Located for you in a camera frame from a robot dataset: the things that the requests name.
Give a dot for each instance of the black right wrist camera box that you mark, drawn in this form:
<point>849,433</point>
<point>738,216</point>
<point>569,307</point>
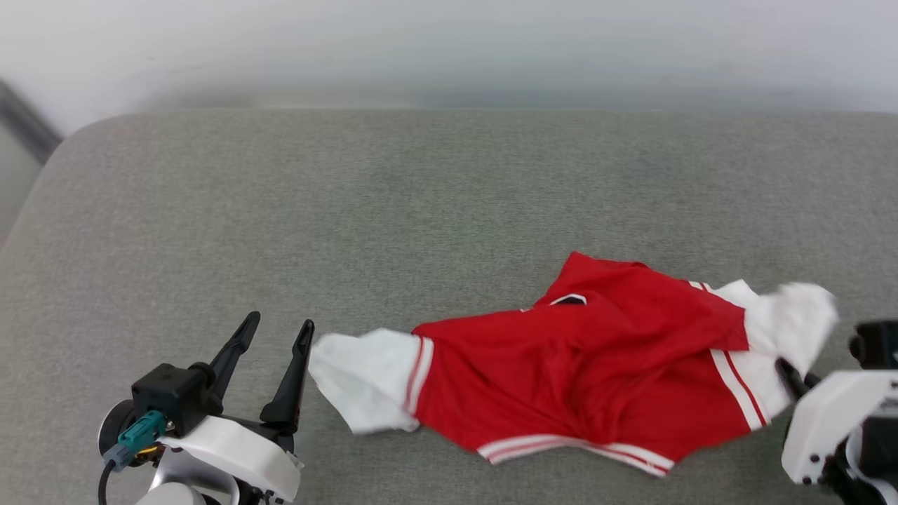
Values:
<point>877,345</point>

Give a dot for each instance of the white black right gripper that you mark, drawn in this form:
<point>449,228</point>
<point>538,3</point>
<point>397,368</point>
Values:
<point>835,414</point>

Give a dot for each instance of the grey fabric sofa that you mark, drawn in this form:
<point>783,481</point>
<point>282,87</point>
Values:
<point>351,210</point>

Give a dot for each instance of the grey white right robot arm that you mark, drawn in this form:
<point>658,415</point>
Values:
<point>877,466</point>

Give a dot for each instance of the dark wall baseboard strip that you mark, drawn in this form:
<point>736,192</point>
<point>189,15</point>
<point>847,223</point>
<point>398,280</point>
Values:
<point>28,126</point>

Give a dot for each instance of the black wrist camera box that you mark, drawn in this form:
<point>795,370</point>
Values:
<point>172,396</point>
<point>877,345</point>

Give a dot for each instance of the red and white basketball jersey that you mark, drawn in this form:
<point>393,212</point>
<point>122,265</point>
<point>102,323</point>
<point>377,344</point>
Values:
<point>596,365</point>

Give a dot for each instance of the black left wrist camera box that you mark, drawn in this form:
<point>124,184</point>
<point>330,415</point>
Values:
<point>172,396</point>

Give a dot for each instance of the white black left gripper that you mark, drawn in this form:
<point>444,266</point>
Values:
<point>245,452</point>

